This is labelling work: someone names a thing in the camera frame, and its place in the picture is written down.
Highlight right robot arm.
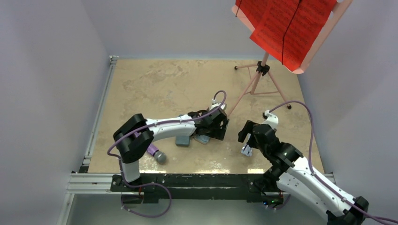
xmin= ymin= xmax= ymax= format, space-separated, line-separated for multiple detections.
xmin=238 ymin=120 xmax=369 ymax=225

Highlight white folded glasses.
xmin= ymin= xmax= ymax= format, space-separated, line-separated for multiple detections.
xmin=241 ymin=144 xmax=252 ymax=157

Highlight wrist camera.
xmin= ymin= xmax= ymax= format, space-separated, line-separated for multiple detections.
xmin=262 ymin=110 xmax=279 ymax=130
xmin=209 ymin=98 xmax=227 ymax=111

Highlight teal glasses case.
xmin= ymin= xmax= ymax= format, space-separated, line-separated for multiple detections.
xmin=175 ymin=135 xmax=191 ymax=147

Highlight pink music stand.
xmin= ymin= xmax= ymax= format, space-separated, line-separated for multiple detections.
xmin=227 ymin=0 xmax=353 ymax=118

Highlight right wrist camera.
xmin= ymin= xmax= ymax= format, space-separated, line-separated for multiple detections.
xmin=262 ymin=110 xmax=279 ymax=130

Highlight red sheet music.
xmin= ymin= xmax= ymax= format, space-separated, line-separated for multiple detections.
xmin=235 ymin=0 xmax=337 ymax=71

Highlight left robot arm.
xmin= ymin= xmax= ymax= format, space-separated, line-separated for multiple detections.
xmin=113 ymin=108 xmax=229 ymax=192

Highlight purple microphone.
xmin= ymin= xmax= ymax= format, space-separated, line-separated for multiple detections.
xmin=132 ymin=143 xmax=167 ymax=165

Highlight pink glasses case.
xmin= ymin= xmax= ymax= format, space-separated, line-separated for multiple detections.
xmin=194 ymin=135 xmax=211 ymax=144

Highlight aluminium frame rail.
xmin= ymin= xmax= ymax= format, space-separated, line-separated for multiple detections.
xmin=56 ymin=55 xmax=349 ymax=225

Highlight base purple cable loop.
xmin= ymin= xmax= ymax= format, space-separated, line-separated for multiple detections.
xmin=119 ymin=182 xmax=173 ymax=218

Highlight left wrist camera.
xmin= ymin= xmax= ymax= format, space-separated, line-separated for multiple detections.
xmin=209 ymin=98 xmax=227 ymax=111

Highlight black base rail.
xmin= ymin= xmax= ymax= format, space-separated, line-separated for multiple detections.
xmin=110 ymin=173 xmax=288 ymax=206

